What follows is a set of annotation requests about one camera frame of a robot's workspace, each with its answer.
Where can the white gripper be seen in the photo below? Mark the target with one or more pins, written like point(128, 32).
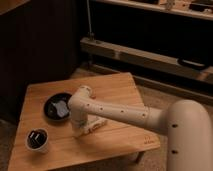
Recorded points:
point(79, 123)

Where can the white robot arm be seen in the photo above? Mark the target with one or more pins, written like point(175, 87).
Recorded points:
point(186, 123)

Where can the black handle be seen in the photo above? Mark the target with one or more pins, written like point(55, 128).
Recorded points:
point(192, 65)

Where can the wooden table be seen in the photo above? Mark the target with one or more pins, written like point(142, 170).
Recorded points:
point(112, 140)

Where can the black round plate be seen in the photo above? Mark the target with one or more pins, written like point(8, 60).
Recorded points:
point(56, 107)

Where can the metal pole stand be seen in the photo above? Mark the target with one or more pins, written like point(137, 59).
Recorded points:
point(91, 34)

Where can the long wooden beam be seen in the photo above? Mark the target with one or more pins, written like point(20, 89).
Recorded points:
point(145, 59)

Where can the clear plastic bottle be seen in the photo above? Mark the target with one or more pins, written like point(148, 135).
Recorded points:
point(94, 124)

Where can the white cup with dark contents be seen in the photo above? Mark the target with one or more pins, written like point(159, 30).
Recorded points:
point(37, 141)

